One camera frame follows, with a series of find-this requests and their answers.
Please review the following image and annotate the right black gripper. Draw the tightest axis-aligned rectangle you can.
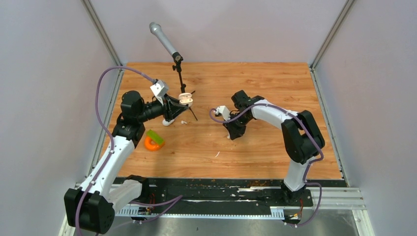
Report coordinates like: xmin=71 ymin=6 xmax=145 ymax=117
xmin=223 ymin=112 xmax=252 ymax=140

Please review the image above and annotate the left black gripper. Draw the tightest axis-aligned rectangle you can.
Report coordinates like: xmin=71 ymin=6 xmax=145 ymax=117
xmin=137 ymin=93 xmax=189 ymax=123

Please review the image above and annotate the small beige charging case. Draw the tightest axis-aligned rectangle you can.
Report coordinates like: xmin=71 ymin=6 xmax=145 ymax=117
xmin=178 ymin=93 xmax=193 ymax=107

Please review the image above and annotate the white earbud charging case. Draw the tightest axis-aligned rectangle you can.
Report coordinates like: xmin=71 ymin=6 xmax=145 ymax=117
xmin=162 ymin=119 xmax=175 ymax=126

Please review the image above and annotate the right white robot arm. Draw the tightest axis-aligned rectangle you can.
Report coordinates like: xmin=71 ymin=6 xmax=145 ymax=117
xmin=215 ymin=90 xmax=325 ymax=206

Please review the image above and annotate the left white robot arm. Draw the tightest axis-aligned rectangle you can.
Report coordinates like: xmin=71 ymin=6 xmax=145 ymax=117
xmin=64 ymin=90 xmax=193 ymax=235

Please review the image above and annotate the green block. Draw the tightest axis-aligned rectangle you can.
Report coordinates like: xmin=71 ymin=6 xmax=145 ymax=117
xmin=146 ymin=130 xmax=165 ymax=145

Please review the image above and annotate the black tripod microphone stand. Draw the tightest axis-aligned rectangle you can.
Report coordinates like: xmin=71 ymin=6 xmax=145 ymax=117
xmin=172 ymin=55 xmax=198 ymax=121

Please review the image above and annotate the grey microphone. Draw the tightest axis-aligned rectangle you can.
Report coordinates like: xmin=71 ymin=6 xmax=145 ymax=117
xmin=149 ymin=22 xmax=180 ymax=60

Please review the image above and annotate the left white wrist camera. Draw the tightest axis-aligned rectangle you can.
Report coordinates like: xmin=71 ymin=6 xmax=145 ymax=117
xmin=150 ymin=80 xmax=169 ymax=105

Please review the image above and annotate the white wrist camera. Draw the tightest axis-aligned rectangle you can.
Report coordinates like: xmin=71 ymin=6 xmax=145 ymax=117
xmin=214 ymin=105 xmax=231 ymax=120
xmin=150 ymin=80 xmax=169 ymax=105

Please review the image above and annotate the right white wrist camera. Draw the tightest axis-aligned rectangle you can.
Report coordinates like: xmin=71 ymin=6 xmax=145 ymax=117
xmin=214 ymin=105 xmax=231 ymax=120

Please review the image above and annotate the orange ring toy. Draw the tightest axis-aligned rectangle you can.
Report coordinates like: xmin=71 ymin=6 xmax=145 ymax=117
xmin=144 ymin=136 xmax=165 ymax=151

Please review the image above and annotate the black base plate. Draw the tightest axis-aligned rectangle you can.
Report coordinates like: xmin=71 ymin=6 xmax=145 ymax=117
xmin=138 ymin=178 xmax=313 ymax=215

